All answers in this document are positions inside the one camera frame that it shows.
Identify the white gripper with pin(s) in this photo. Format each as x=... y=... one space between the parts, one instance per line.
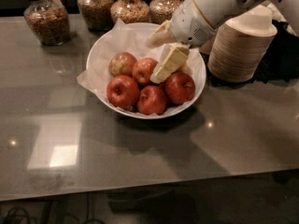
x=188 y=23

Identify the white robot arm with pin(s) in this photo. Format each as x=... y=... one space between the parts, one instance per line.
x=282 y=55

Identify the small hidden red apple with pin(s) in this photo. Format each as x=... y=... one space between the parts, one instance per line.
x=162 y=86

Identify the yellowish apple back left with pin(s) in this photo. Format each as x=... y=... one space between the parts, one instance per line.
x=122 y=63

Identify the white bowl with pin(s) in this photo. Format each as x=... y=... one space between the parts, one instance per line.
x=93 y=62

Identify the back stack of paper bowls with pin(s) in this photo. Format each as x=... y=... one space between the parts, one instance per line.
x=207 y=47

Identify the stack of paper bowls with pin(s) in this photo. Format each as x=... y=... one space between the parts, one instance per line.
x=207 y=47
x=240 y=44

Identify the glass jar of cereal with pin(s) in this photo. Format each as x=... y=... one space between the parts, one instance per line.
x=96 y=13
x=162 y=10
x=130 y=11

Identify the white paper liner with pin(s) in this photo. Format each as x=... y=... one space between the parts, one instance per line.
x=124 y=41

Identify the front stack of paper bowls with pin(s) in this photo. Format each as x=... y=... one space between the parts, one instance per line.
x=240 y=44

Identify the glass jar of granola left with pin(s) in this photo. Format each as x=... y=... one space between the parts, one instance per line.
x=49 y=21

